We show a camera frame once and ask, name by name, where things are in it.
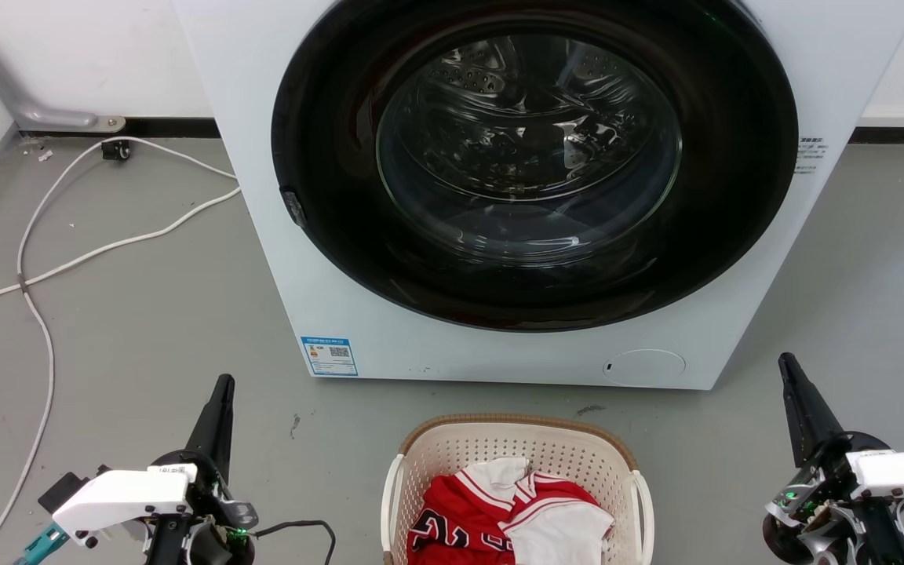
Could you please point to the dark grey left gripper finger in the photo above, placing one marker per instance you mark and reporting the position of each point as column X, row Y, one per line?
column 213, row 428

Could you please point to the grey printed warning label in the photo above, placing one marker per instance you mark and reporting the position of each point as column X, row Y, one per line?
column 810, row 155

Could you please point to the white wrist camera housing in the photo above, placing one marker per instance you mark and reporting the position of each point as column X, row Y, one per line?
column 118, row 496
column 903, row 471

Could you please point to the teal left robot arm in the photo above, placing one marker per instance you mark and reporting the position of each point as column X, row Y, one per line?
column 38, row 546

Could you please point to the small black floor clip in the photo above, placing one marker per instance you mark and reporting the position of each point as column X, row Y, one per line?
column 115, row 150

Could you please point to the white front-load washing machine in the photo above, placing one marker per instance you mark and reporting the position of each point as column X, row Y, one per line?
column 264, row 235

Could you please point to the black round washer door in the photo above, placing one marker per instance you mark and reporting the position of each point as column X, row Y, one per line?
column 342, row 220

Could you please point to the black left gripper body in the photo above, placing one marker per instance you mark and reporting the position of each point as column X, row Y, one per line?
column 205, row 502

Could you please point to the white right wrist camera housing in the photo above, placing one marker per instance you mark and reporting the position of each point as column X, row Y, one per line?
column 903, row 471

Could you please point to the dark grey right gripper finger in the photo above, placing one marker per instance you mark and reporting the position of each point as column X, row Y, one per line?
column 807, row 412

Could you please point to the round white filter cover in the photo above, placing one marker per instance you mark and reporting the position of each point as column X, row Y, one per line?
column 644, row 366

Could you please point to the white garment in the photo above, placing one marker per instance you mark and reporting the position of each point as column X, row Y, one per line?
column 562, row 534

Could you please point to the blue energy label sticker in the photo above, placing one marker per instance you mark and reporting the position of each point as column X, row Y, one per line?
column 329, row 356

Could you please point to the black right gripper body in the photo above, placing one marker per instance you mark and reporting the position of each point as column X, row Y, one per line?
column 825, row 502

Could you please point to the grey wall pipe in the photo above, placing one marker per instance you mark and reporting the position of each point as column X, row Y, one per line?
column 5, row 86

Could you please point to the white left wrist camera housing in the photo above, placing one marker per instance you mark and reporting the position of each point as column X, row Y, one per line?
column 118, row 496

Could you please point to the red basketball jersey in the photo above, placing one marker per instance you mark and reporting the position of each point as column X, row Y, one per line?
column 460, row 510

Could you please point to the beige plastic laundry basket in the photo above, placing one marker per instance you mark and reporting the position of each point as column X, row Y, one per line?
column 436, row 455

